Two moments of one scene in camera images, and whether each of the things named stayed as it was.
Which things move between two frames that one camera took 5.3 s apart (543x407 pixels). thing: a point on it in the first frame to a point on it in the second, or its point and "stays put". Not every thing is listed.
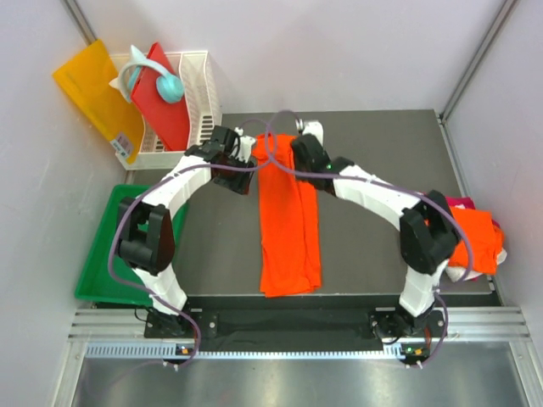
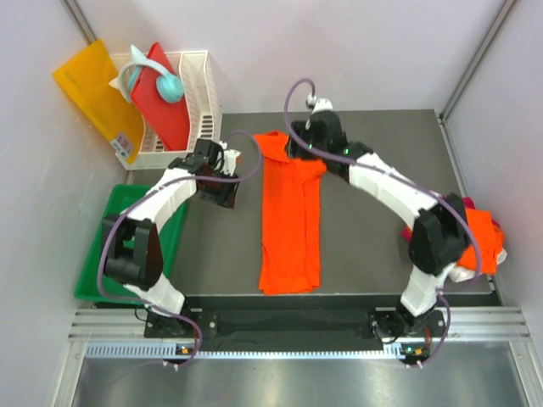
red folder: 168,123 stays put
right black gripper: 298,167 to 297,150
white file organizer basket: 203,94 stays put
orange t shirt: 290,256 stays put
